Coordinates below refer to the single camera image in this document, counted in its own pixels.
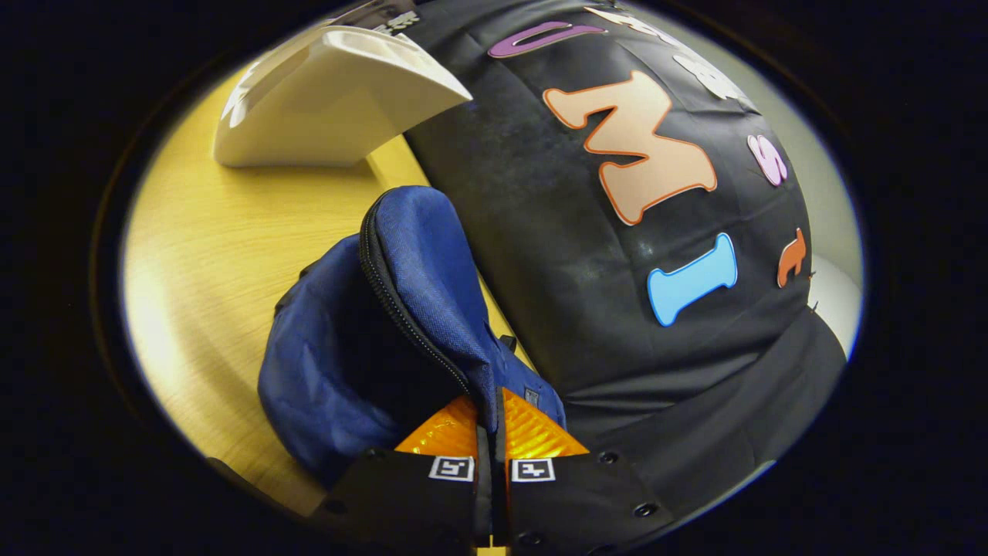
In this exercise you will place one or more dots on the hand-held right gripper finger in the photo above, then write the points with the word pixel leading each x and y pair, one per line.
pixel 500 494
pixel 484 479

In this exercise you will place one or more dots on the blue schoolbag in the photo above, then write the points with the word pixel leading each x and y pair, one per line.
pixel 324 371

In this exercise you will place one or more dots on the white bookshelf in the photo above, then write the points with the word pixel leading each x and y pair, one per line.
pixel 332 100

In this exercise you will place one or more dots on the black backdrop cloth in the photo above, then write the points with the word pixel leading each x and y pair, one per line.
pixel 540 270

